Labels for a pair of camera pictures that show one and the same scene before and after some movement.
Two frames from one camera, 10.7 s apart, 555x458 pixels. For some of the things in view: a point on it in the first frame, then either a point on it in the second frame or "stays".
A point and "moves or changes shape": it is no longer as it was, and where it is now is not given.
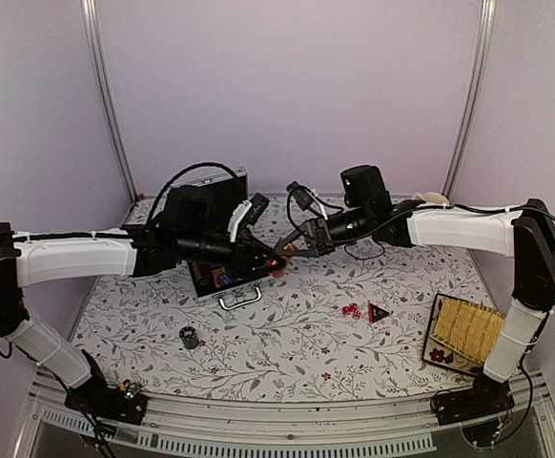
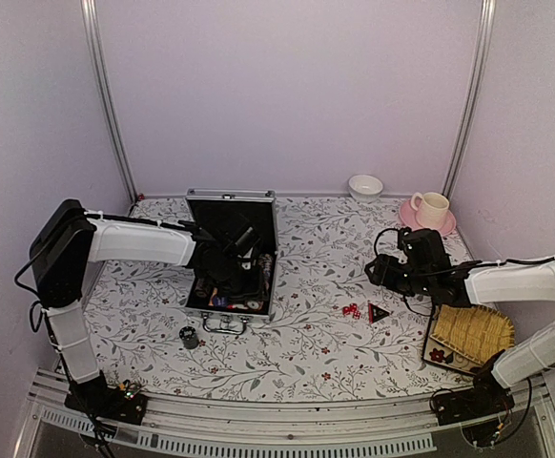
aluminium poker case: [207, 204] moves or changes shape
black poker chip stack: [189, 338] stays
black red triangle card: [376, 313] stays
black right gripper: [309, 230] → [384, 274]
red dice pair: [352, 308] stays
